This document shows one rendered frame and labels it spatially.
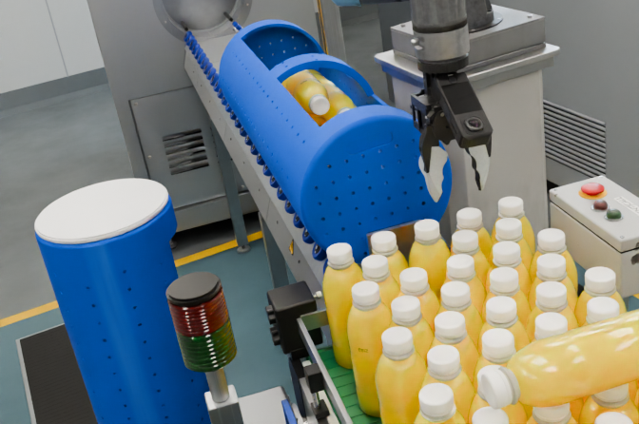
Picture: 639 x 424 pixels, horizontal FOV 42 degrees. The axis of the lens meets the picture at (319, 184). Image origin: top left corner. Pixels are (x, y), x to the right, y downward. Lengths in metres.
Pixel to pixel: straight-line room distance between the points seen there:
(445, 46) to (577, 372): 0.47
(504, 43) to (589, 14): 1.39
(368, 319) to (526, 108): 0.92
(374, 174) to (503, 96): 0.55
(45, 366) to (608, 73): 2.25
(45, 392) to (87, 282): 1.21
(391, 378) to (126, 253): 0.76
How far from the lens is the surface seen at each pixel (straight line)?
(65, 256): 1.72
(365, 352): 1.20
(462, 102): 1.15
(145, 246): 1.71
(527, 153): 2.01
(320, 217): 1.46
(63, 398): 2.85
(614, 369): 0.95
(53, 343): 3.14
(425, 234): 1.31
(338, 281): 1.29
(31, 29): 6.50
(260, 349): 3.04
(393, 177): 1.47
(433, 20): 1.14
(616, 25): 3.18
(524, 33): 1.94
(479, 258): 1.29
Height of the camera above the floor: 1.73
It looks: 24 degrees down
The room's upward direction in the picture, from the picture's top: 10 degrees counter-clockwise
